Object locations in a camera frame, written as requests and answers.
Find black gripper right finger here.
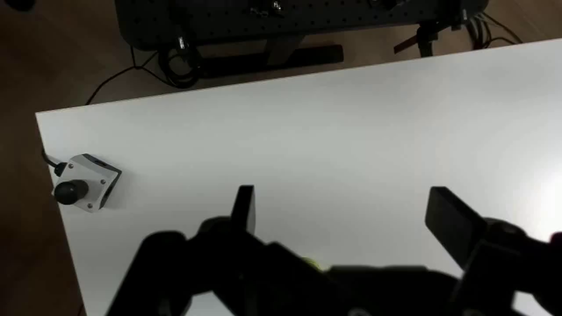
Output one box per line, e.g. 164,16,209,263
424,184,562,316

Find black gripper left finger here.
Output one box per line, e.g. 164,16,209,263
104,184,354,316

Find black perforated breadboard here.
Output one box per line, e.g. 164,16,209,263
113,0,489,53

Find white cube camera black lens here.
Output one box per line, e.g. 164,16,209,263
51,153,123,214

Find black camera cable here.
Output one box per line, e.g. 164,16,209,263
39,146,69,177

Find coiled black cable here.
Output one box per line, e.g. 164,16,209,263
85,40,204,107

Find black cable bundle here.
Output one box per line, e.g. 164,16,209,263
462,9,524,53

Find black clamp red handle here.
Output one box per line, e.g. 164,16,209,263
392,19,448,58

